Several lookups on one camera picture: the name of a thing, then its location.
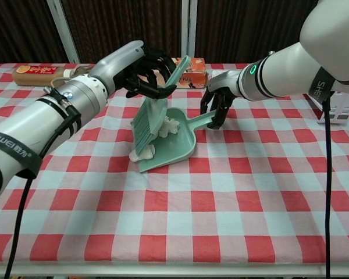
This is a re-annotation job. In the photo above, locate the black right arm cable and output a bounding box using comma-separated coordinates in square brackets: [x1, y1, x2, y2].
[321, 66, 336, 279]

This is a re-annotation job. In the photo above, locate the green plastic dustpan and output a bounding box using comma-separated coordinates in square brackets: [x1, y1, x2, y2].
[138, 107, 218, 174]

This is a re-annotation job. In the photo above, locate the orange biscuit box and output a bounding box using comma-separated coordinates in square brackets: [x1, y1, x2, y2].
[168, 57, 209, 90]

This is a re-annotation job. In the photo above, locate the silver foil snack pack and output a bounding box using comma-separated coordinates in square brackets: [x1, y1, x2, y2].
[74, 65, 96, 77]

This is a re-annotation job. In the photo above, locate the white paper scrap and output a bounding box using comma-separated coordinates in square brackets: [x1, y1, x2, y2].
[158, 123, 175, 138]
[129, 145, 156, 162]
[165, 116, 180, 131]

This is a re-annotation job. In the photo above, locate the dark brown corrugated panel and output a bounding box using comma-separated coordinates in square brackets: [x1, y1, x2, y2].
[194, 0, 319, 64]
[60, 0, 184, 65]
[0, 0, 62, 66]

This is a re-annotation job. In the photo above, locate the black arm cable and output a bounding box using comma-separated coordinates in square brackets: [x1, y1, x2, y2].
[321, 66, 336, 279]
[4, 85, 82, 279]

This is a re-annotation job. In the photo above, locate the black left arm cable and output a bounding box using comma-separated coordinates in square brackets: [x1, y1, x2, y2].
[4, 85, 82, 279]

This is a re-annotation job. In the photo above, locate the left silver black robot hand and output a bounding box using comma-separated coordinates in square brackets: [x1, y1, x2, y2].
[88, 40, 178, 100]

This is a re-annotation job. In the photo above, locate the red white checkered tablecloth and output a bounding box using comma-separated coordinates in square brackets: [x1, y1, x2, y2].
[0, 62, 349, 264]

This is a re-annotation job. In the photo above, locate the green plastic hand brush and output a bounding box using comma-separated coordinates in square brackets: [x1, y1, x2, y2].
[132, 55, 192, 156]

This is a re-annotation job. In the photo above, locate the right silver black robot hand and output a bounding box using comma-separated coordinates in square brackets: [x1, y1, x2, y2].
[200, 69, 245, 130]

